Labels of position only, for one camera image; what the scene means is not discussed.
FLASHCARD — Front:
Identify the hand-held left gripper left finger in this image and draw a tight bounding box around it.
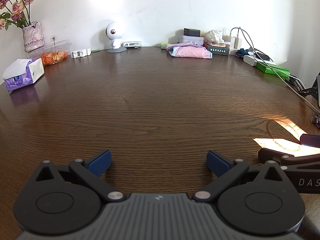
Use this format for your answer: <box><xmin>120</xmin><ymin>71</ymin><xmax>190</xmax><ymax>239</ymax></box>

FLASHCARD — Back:
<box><xmin>34</xmin><ymin>149</ymin><xmax>126</xmax><ymax>203</ymax></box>

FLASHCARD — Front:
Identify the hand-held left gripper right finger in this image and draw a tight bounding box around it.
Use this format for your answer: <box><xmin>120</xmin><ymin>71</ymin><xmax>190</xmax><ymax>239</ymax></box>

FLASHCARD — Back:
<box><xmin>192</xmin><ymin>149</ymin><xmax>287</xmax><ymax>203</ymax></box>

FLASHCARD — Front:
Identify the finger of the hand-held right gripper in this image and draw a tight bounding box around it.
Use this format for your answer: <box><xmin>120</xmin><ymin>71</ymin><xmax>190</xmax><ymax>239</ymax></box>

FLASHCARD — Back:
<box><xmin>257</xmin><ymin>147</ymin><xmax>320</xmax><ymax>194</ymax></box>
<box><xmin>299</xmin><ymin>133</ymin><xmax>320</xmax><ymax>147</ymax></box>

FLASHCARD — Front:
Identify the pink and blue cloth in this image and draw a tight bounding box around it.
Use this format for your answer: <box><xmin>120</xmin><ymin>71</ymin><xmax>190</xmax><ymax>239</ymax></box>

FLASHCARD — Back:
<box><xmin>166</xmin><ymin>42</ymin><xmax>213</xmax><ymax>60</ymax></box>

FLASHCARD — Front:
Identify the black clamp stand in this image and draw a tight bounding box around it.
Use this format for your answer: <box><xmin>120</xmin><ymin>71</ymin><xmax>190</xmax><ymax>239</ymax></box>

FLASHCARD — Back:
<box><xmin>287</xmin><ymin>74</ymin><xmax>319</xmax><ymax>97</ymax></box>

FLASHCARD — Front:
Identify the dark grey flat device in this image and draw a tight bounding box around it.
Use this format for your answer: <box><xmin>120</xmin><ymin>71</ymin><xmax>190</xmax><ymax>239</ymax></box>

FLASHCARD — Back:
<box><xmin>314</xmin><ymin>71</ymin><xmax>320</xmax><ymax>108</ymax></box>

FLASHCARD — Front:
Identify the small white box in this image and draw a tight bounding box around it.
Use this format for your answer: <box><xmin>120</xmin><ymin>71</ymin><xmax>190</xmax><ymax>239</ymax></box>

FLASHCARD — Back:
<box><xmin>243</xmin><ymin>54</ymin><xmax>258</xmax><ymax>67</ymax></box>

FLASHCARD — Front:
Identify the black flat device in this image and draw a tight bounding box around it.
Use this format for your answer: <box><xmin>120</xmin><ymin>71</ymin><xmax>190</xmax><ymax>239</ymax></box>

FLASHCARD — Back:
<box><xmin>250</xmin><ymin>52</ymin><xmax>271</xmax><ymax>62</ymax></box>

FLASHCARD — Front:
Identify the dark blue small object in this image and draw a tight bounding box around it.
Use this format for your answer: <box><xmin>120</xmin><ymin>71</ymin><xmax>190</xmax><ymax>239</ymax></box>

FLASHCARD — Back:
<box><xmin>235</xmin><ymin>48</ymin><xmax>251</xmax><ymax>58</ymax></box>

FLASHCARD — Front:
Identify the dark green tissue box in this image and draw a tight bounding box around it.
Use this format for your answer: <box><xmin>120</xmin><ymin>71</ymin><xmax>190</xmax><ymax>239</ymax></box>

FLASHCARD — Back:
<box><xmin>205</xmin><ymin>42</ymin><xmax>230</xmax><ymax>56</ymax></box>

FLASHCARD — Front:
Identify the purple tissue box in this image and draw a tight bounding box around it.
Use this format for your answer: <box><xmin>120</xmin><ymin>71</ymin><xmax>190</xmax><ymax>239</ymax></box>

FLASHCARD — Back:
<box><xmin>2</xmin><ymin>57</ymin><xmax>45</xmax><ymax>92</ymax></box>

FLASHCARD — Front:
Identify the clear plastic box of oranges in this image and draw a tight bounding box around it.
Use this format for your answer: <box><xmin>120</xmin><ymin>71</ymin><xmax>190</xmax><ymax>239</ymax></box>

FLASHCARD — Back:
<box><xmin>27</xmin><ymin>39</ymin><xmax>73</xmax><ymax>67</ymax></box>

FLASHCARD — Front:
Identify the grey printed tin box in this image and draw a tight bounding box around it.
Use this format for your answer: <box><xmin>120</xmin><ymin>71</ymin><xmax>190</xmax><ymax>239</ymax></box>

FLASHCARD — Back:
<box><xmin>178</xmin><ymin>35</ymin><xmax>205</xmax><ymax>47</ymax></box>

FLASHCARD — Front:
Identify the crumpled white tissue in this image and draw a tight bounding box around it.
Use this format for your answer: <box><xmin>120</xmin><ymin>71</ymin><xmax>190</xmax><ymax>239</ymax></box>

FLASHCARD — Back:
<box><xmin>204</xmin><ymin>29</ymin><xmax>225</xmax><ymax>44</ymax></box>

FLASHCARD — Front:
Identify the textured purple white vase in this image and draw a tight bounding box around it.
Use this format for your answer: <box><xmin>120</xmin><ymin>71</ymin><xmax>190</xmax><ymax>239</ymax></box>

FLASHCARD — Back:
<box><xmin>22</xmin><ymin>22</ymin><xmax>46</xmax><ymax>53</ymax></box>

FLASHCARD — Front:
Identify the dried pink rose bouquet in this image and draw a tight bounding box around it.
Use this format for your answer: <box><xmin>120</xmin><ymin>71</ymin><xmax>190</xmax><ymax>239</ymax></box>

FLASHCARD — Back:
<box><xmin>0</xmin><ymin>0</ymin><xmax>35</xmax><ymax>31</ymax></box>

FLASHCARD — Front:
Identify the white charging cable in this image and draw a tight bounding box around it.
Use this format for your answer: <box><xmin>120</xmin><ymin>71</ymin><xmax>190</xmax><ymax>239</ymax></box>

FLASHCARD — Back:
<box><xmin>229</xmin><ymin>26</ymin><xmax>320</xmax><ymax>112</ymax></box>

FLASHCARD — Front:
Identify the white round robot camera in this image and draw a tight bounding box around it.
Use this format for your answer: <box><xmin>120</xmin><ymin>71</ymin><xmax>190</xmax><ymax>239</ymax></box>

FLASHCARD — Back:
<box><xmin>105</xmin><ymin>22</ymin><xmax>127</xmax><ymax>53</ymax></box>

